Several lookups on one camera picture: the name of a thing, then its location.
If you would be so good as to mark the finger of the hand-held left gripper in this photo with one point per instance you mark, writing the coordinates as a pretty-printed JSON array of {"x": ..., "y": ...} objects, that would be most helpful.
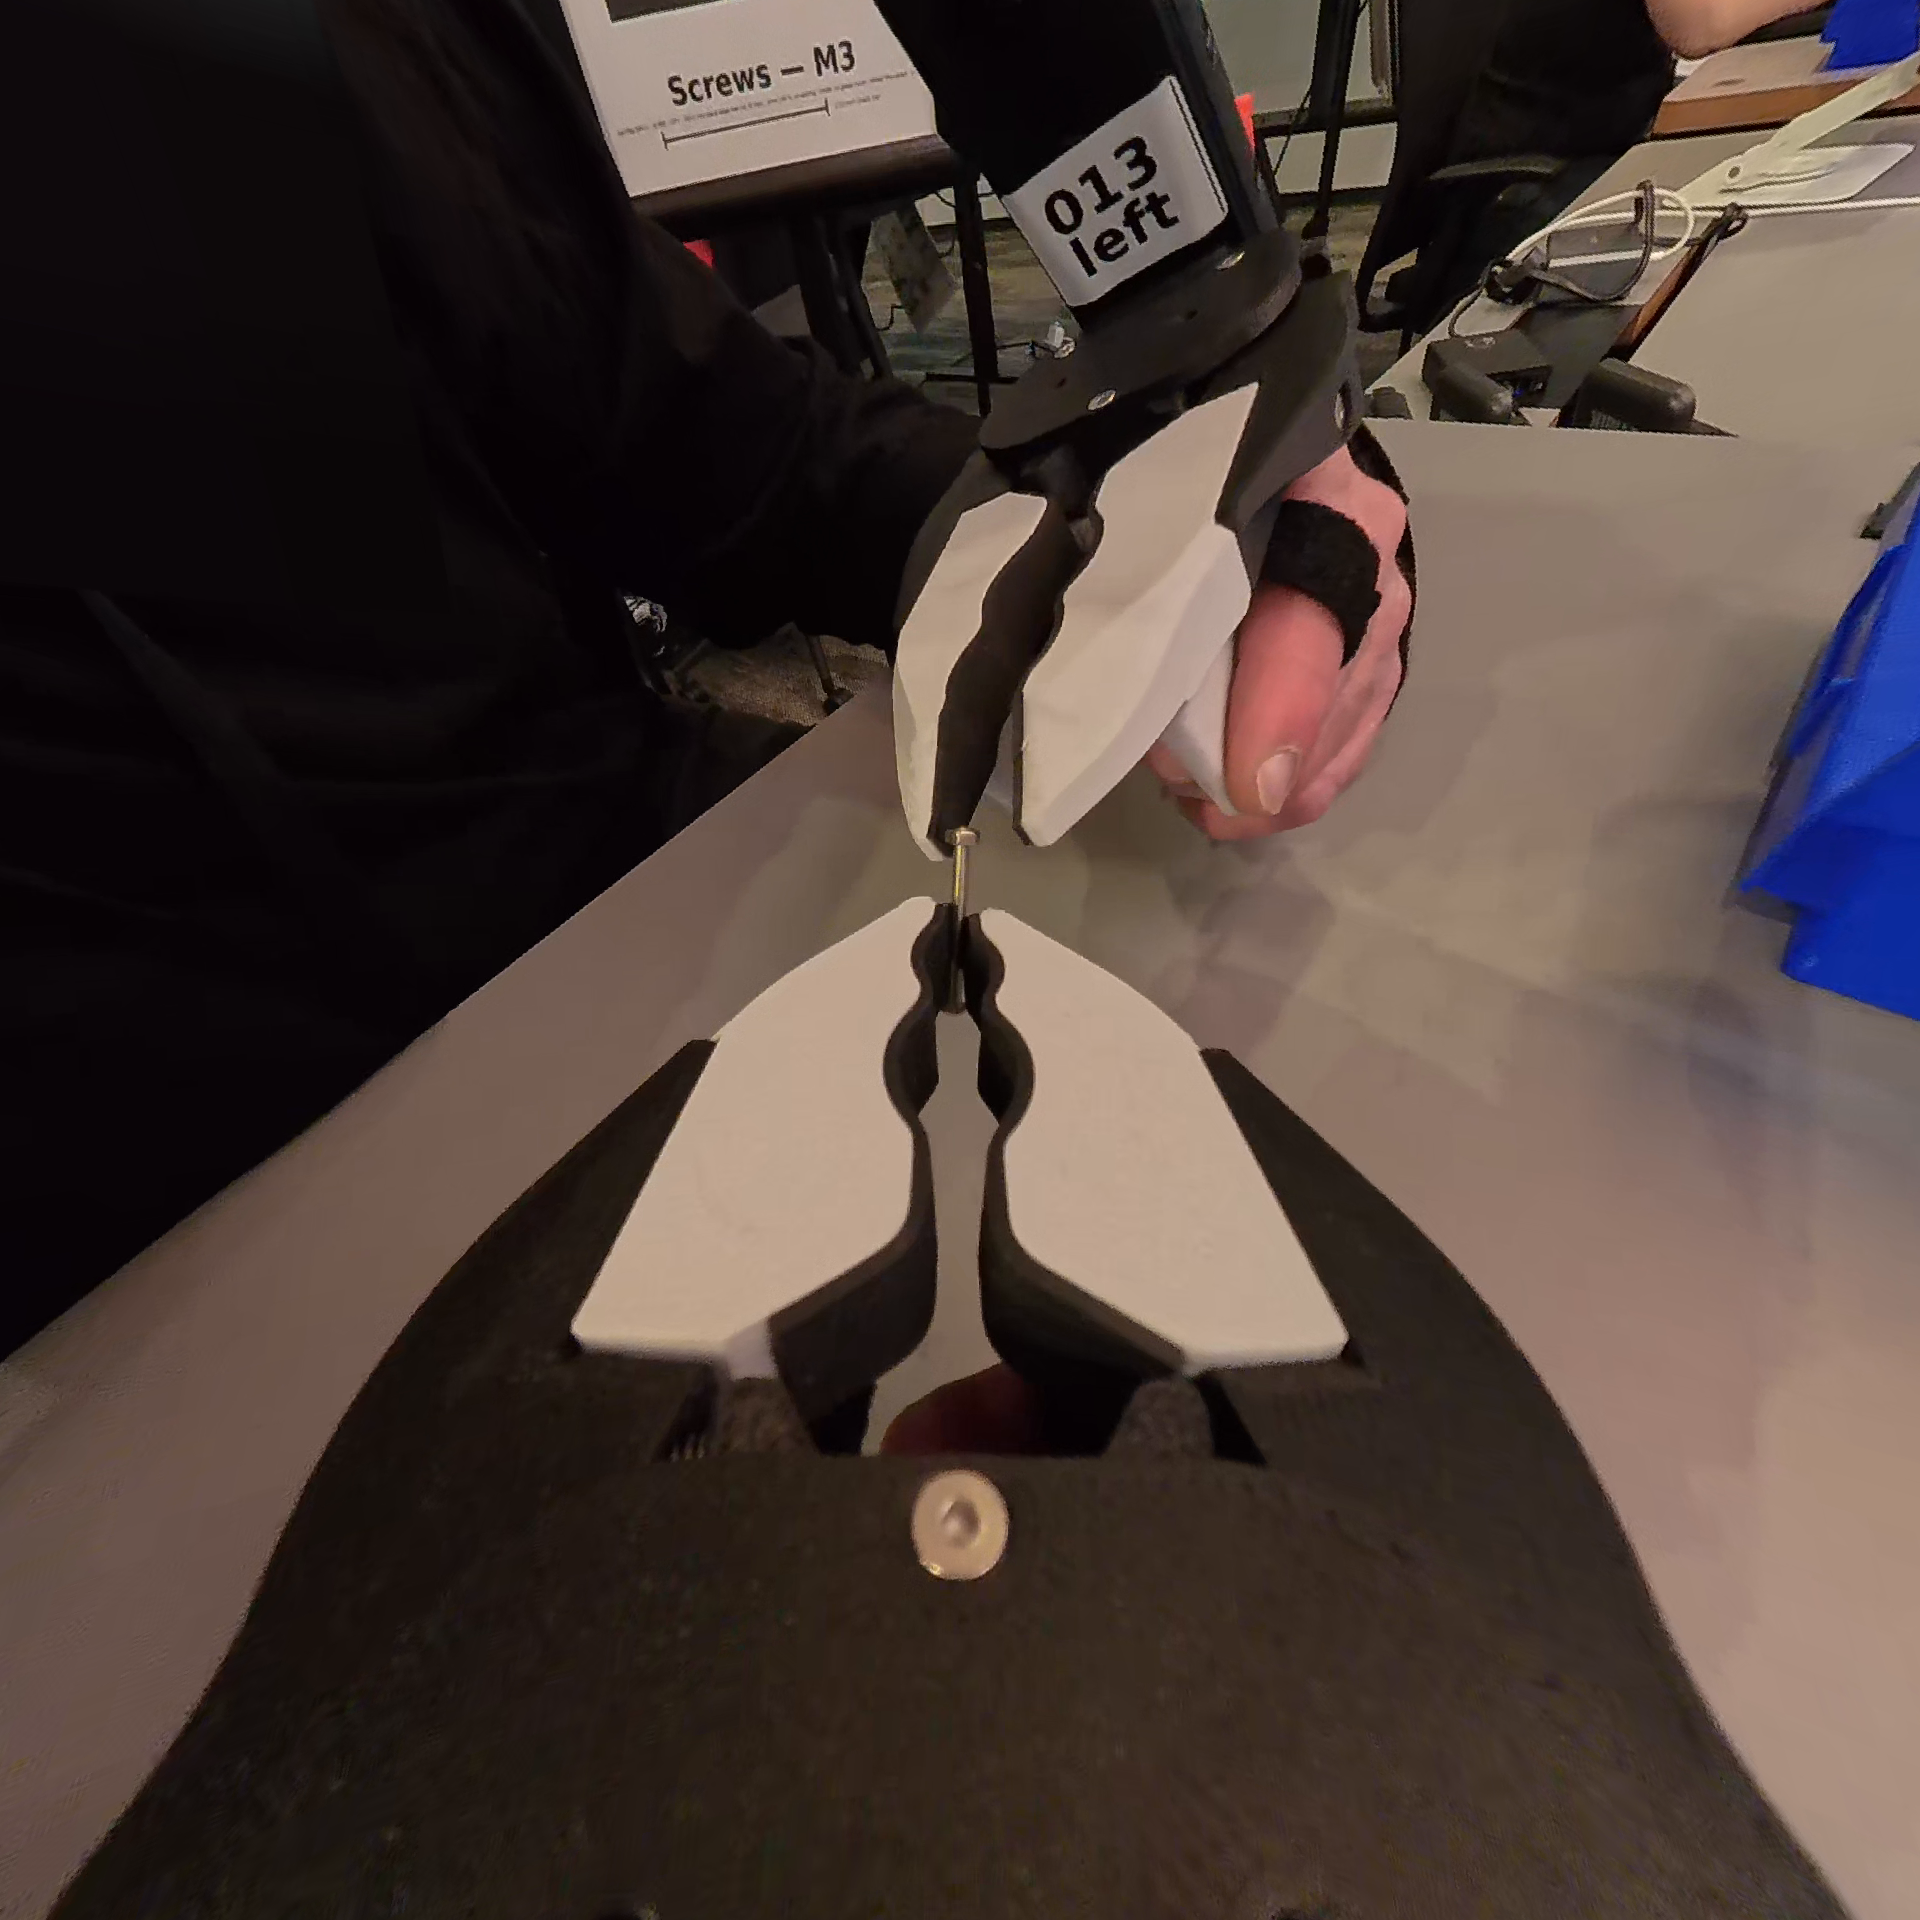
[
  {"x": 938, "y": 628},
  {"x": 1154, "y": 628}
]

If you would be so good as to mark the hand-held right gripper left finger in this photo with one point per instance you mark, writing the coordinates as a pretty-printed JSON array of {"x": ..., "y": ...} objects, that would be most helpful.
[{"x": 750, "y": 1185}]

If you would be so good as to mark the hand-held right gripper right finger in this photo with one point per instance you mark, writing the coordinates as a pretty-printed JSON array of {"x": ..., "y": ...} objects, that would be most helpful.
[{"x": 1170, "y": 1201}]

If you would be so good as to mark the metal screw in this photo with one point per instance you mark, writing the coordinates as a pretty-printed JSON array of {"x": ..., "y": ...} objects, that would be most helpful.
[{"x": 962, "y": 915}]

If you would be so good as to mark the person's left forearm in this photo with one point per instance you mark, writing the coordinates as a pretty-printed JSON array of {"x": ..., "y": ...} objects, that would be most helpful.
[{"x": 781, "y": 494}]

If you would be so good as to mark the grey desk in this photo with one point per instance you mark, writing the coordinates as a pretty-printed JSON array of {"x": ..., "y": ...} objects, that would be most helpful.
[{"x": 1501, "y": 1049}]

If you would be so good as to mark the person's left hand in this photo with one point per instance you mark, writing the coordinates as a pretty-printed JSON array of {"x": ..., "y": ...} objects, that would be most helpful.
[{"x": 1306, "y": 733}]

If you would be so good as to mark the white Screws M3 sign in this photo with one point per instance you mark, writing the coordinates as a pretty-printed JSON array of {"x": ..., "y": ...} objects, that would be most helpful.
[{"x": 750, "y": 106}]

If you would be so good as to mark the black device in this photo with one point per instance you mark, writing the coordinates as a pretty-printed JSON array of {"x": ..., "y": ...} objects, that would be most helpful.
[
  {"x": 1485, "y": 376},
  {"x": 1627, "y": 398}
]

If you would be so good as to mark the black office chair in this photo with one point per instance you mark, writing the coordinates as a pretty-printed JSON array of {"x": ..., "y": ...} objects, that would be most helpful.
[{"x": 1470, "y": 136}]

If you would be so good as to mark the grey work table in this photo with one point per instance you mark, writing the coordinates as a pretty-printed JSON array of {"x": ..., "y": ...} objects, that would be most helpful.
[{"x": 1785, "y": 300}]

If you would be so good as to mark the blue plastic bin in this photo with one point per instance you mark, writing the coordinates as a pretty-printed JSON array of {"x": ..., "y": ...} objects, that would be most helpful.
[{"x": 1846, "y": 809}]

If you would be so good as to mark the wooden work table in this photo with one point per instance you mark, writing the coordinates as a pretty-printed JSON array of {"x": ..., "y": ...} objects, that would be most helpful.
[{"x": 1769, "y": 100}]

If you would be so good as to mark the white stand base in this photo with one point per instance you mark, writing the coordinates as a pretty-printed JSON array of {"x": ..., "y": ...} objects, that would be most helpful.
[{"x": 1799, "y": 165}]

